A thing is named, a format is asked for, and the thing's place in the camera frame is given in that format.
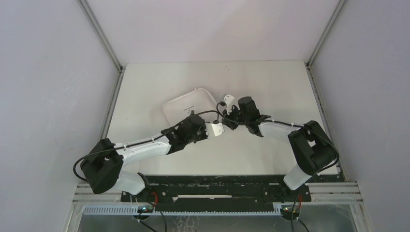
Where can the white medicine kit case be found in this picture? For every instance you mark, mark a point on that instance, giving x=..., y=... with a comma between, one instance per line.
x=198, y=100

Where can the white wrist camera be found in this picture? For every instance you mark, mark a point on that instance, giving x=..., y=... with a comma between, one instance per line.
x=214, y=129
x=229, y=102

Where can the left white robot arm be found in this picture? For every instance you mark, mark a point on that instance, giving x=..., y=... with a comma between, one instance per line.
x=103, y=167

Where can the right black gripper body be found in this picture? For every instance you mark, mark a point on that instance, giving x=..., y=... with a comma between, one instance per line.
x=235, y=114

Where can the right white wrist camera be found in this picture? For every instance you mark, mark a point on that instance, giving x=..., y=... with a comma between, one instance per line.
x=229, y=102

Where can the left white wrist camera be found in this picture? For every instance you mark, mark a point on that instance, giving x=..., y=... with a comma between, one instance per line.
x=214, y=129

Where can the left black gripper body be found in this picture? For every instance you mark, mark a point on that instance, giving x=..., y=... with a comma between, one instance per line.
x=201, y=134

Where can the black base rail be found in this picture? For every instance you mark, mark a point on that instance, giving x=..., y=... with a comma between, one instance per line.
x=226, y=193

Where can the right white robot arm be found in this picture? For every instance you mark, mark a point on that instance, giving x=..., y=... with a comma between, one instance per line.
x=312, y=148

